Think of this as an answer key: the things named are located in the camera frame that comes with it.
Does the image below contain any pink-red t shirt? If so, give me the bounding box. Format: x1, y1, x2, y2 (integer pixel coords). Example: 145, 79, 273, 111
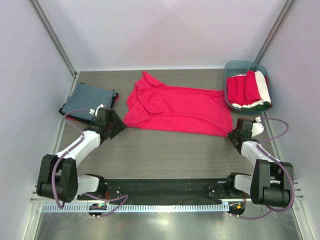
123, 71, 233, 137

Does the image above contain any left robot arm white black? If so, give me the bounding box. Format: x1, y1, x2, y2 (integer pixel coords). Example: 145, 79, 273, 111
36, 105, 127, 209

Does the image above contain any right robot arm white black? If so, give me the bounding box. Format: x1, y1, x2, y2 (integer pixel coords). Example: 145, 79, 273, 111
225, 117, 295, 211

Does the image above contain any folded grey-blue t shirt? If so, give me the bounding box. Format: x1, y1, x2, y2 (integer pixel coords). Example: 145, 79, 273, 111
58, 82, 119, 116

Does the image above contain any green t shirt in basket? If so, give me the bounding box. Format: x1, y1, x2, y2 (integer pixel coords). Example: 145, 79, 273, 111
241, 102, 272, 112

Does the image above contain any red t shirt in basket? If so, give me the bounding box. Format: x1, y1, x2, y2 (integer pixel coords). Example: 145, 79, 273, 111
226, 71, 261, 106

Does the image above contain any white t shirt in basket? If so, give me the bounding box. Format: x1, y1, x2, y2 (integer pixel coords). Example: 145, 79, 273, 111
227, 71, 272, 109

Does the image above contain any blue plastic basket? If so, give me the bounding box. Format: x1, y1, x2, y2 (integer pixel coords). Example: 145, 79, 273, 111
224, 60, 273, 114

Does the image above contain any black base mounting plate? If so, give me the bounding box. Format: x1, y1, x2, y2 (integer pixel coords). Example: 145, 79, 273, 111
91, 178, 250, 206

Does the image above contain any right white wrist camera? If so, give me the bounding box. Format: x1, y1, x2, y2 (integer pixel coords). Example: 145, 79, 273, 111
251, 116, 264, 137

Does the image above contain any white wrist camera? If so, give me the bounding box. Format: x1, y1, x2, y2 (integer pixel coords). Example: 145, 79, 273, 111
251, 116, 264, 137
89, 104, 105, 116

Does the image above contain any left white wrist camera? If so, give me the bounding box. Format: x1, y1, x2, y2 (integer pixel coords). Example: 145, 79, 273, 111
89, 104, 105, 116

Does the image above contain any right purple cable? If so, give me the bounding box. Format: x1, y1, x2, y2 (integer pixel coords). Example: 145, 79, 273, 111
234, 116, 295, 220

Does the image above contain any purple cable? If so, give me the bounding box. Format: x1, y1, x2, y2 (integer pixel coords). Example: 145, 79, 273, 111
234, 116, 295, 220
52, 108, 130, 210

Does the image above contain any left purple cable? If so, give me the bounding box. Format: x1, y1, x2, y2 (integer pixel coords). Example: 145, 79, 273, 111
52, 108, 130, 210

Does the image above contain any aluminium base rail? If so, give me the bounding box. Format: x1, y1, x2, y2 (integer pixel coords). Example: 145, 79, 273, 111
29, 180, 305, 204

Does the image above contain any white slotted cable duct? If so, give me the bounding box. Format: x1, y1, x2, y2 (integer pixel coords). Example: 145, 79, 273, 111
41, 202, 230, 214

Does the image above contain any left aluminium frame post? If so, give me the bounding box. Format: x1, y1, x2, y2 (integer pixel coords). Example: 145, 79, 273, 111
29, 0, 77, 78

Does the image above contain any aluminium frame post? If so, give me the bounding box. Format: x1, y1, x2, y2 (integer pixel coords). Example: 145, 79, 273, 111
254, 0, 297, 64
29, 0, 77, 78

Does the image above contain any right aluminium frame post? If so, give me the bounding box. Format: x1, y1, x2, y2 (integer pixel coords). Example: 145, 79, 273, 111
254, 0, 297, 64

